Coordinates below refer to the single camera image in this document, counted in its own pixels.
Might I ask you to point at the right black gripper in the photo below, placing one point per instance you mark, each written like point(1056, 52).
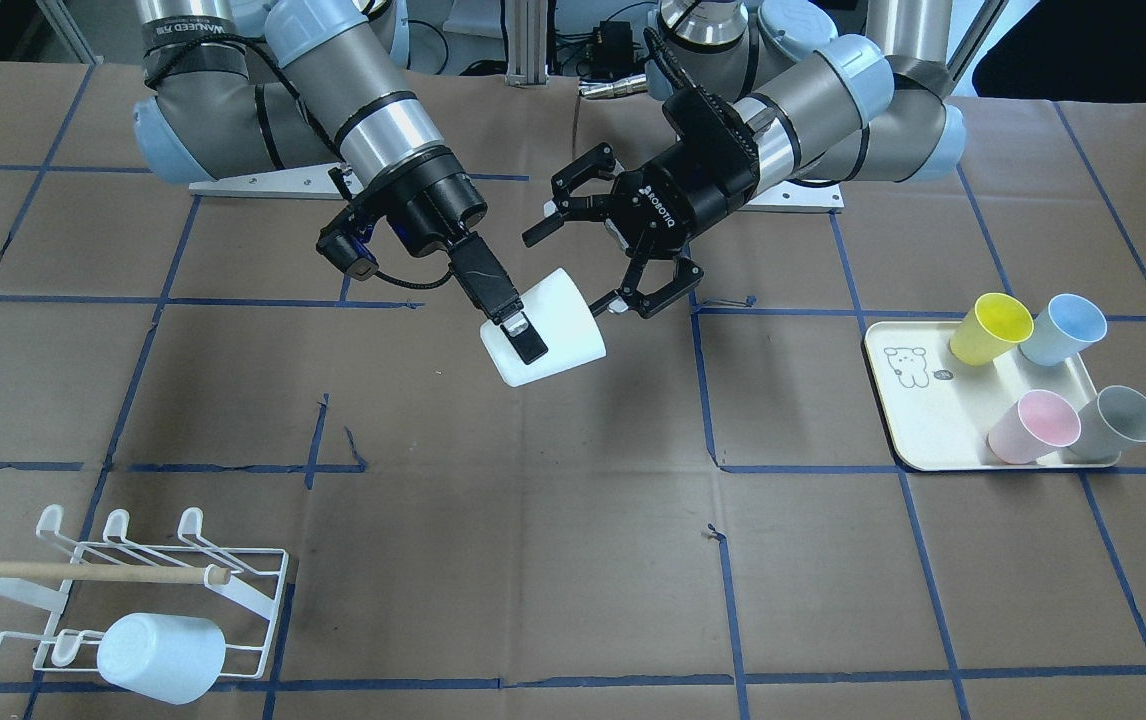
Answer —
point(441, 201)

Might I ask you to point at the pale green plastic cup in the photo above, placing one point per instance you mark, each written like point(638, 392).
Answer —
point(558, 312)

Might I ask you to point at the light blue plastic cup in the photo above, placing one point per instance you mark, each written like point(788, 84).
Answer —
point(169, 658)

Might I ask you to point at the pink plastic cup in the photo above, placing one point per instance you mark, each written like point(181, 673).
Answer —
point(1040, 422)

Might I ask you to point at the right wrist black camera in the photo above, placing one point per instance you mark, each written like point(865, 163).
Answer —
point(344, 242)

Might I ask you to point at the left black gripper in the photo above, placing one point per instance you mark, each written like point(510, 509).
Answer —
point(685, 193)

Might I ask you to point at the aluminium frame post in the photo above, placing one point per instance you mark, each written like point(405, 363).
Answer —
point(528, 39)

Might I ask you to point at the yellow plastic cup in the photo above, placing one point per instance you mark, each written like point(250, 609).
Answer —
point(995, 324)

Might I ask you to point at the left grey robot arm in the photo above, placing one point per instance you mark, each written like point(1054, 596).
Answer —
point(854, 109)

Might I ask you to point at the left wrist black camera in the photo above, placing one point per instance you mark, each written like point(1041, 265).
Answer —
point(713, 133)

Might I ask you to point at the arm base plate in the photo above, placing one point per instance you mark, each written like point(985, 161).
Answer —
point(308, 183)
point(798, 197)

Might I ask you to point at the grey plastic cup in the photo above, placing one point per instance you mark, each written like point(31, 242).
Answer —
point(1111, 422)

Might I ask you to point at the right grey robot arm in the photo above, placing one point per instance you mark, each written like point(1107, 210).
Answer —
point(323, 88)

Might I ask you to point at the cream plastic tray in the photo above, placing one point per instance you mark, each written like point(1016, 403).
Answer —
point(938, 409)

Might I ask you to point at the wrist black camera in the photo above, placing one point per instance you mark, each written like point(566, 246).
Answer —
point(713, 133)
point(344, 242)

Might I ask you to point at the white wire cup rack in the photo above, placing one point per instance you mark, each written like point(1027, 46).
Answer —
point(83, 586)

